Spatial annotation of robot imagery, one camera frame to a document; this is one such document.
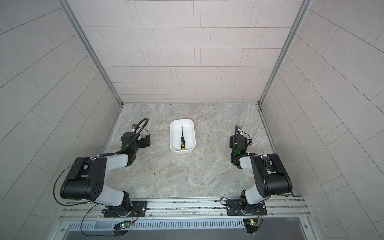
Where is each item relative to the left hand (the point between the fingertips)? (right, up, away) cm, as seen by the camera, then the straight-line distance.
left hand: (144, 132), depth 95 cm
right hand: (+60, -1, 0) cm, 60 cm away
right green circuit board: (+60, -39, -27) cm, 76 cm away
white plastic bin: (+28, +3, +7) cm, 29 cm away
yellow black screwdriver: (+25, -7, -3) cm, 26 cm away
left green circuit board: (+2, -37, -30) cm, 48 cm away
